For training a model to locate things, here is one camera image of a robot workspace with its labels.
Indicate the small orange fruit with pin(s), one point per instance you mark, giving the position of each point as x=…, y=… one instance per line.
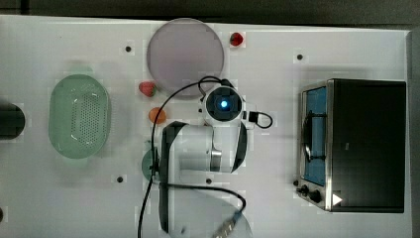
x=157, y=115

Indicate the red strawberry near plate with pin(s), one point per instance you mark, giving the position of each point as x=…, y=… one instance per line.
x=148, y=88

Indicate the pale purple round plate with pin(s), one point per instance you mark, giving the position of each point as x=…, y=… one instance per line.
x=183, y=51

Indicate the green perforated colander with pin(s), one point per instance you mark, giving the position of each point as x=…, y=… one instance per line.
x=80, y=116

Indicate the red strawberry at top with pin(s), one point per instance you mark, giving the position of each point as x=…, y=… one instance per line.
x=236, y=39

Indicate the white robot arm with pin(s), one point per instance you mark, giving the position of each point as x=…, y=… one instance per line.
x=189, y=154

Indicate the black steel toaster oven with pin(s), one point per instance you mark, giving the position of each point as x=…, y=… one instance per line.
x=352, y=145

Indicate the black cylinder at left edge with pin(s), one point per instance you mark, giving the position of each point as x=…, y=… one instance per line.
x=12, y=121

